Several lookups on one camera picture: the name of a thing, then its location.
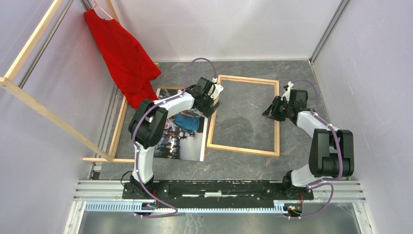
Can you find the clear acrylic sheet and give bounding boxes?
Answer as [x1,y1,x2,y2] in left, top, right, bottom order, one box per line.
[211,77,278,153]

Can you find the printed colour photo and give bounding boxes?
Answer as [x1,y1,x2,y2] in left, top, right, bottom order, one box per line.
[153,88,210,162]

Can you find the wooden picture frame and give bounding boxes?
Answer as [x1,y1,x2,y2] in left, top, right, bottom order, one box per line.
[206,75,281,158]

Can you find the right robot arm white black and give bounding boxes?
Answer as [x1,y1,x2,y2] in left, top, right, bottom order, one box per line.
[262,89,355,199]

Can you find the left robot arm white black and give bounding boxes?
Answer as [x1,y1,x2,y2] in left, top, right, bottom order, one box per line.
[128,78,224,199]

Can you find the red hanging shirt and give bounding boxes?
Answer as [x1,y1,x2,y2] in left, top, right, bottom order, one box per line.
[84,10,161,109]

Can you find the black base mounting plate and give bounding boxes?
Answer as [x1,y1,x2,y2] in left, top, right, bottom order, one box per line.
[122,180,314,209]

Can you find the wooden clothes rack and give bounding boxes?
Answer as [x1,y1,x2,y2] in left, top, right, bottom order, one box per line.
[0,0,160,164]

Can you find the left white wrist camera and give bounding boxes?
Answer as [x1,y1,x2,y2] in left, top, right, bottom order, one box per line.
[210,83,224,99]

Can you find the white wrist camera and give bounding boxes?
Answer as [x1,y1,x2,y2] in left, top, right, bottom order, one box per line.
[210,83,224,99]
[282,81,294,102]

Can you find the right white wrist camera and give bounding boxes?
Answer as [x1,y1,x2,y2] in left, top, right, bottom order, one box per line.
[282,81,294,102]

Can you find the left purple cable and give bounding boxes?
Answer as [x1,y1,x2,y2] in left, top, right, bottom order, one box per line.
[132,57,219,219]

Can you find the purple cable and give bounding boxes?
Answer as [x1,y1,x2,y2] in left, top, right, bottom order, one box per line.
[132,57,219,219]
[287,79,344,220]

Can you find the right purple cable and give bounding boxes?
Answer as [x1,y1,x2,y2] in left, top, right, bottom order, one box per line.
[287,79,344,220]

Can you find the aluminium rail base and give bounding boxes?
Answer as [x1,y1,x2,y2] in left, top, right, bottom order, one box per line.
[64,179,375,234]

